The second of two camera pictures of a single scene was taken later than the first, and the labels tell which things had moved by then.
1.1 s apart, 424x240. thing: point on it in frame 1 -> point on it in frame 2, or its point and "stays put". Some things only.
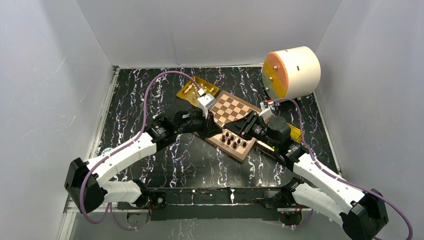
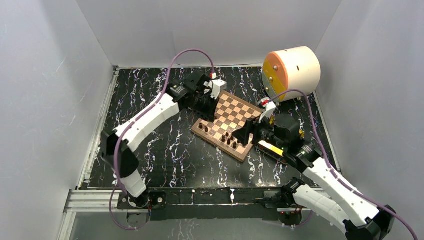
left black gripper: x=209 y=127 -> x=209 y=115
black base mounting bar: x=216 y=204 stays put
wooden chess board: x=229 y=107 stays put
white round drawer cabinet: x=291 y=73 stays put
